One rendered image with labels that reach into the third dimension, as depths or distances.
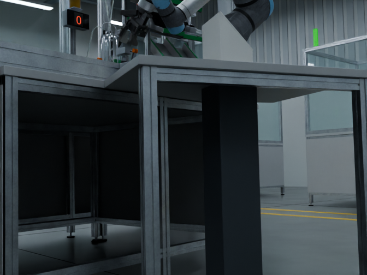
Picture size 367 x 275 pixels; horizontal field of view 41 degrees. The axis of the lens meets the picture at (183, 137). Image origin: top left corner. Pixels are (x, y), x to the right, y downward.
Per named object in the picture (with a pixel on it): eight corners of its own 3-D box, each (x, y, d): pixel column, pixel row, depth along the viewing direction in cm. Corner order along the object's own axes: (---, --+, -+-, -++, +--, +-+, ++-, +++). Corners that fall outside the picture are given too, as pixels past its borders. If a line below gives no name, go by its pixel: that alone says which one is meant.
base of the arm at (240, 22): (247, 43, 184) (264, 27, 187) (219, 15, 184) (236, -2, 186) (234, 56, 199) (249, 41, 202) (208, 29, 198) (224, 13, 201)
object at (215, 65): (376, 78, 179) (376, 70, 179) (138, 64, 146) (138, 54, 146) (272, 102, 244) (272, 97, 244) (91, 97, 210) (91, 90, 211)
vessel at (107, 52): (124, 77, 330) (124, 22, 333) (108, 75, 320) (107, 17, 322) (111, 80, 339) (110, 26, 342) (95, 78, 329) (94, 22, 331)
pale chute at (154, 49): (187, 75, 249) (191, 67, 247) (166, 72, 241) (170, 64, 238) (163, 44, 266) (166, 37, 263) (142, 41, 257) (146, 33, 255)
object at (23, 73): (259, 109, 270) (258, 103, 270) (4, 74, 157) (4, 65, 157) (95, 127, 362) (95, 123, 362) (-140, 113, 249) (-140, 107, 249)
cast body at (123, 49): (131, 54, 231) (131, 39, 232) (124, 52, 228) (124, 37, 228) (119, 57, 237) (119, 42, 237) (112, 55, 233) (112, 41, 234)
